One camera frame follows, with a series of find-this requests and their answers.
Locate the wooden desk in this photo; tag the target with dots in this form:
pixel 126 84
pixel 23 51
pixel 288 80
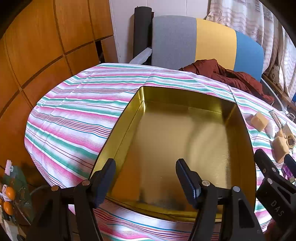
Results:
pixel 277 90

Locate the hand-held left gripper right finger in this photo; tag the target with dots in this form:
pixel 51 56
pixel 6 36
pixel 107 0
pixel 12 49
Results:
pixel 188 185

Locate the gold metal tin box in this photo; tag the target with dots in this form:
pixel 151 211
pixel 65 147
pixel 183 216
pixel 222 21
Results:
pixel 180 139

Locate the orange wooden wardrobe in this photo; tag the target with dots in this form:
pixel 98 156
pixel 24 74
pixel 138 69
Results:
pixel 34 46

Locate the patterned beige curtain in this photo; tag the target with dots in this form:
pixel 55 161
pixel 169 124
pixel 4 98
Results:
pixel 249 16

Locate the dark red jacket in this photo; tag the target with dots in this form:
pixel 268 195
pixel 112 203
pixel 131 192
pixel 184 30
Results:
pixel 231 78

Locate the yellow felt cloth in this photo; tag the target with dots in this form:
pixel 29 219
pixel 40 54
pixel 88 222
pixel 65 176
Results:
pixel 281 148

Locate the orange fruit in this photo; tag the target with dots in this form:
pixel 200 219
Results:
pixel 10 192
pixel 8 207

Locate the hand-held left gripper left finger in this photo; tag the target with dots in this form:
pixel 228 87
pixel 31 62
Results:
pixel 104 185

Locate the yellow sponge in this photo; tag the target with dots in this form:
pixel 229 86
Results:
pixel 259 121

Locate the striped pink green tablecloth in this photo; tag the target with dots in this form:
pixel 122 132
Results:
pixel 76 111

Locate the clear snack packet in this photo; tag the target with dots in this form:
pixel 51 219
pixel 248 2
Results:
pixel 276 119

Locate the white sponge block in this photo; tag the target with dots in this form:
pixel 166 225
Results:
pixel 270 129

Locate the beige cardboard box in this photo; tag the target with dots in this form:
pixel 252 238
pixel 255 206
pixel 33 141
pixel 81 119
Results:
pixel 287 128

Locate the purple plastic item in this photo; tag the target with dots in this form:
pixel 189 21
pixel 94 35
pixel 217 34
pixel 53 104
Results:
pixel 288 173

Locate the black rolled mat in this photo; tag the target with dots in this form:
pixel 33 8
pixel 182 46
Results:
pixel 141 30

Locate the grey yellow blue chair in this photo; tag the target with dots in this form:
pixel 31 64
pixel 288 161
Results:
pixel 173 41

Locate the small brown carton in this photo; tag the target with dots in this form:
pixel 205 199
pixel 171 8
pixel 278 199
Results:
pixel 274 71

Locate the white clip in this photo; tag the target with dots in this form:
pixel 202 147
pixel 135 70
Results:
pixel 8 166

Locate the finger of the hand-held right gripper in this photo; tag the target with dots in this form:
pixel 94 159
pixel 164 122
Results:
pixel 270 185
pixel 290 161

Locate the green plastic bag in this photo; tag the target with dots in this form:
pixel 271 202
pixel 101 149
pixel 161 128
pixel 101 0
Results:
pixel 22 185

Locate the brown round object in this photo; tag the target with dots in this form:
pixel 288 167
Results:
pixel 291 140

